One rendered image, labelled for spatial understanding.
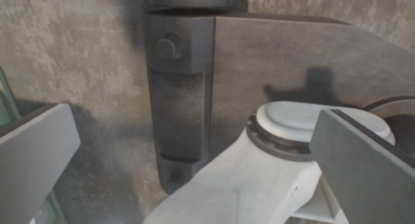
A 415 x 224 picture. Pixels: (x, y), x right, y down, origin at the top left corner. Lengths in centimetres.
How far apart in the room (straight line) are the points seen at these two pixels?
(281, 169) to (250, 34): 26
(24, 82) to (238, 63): 84
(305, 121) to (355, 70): 18
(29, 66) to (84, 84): 22
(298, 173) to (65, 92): 83
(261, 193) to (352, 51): 32
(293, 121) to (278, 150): 5
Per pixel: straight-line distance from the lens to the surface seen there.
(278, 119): 35
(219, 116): 52
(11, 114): 119
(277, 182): 31
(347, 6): 65
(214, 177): 30
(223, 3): 47
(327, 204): 50
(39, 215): 118
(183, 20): 42
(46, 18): 88
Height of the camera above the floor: 61
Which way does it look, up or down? 60 degrees down
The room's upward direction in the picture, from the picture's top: 158 degrees counter-clockwise
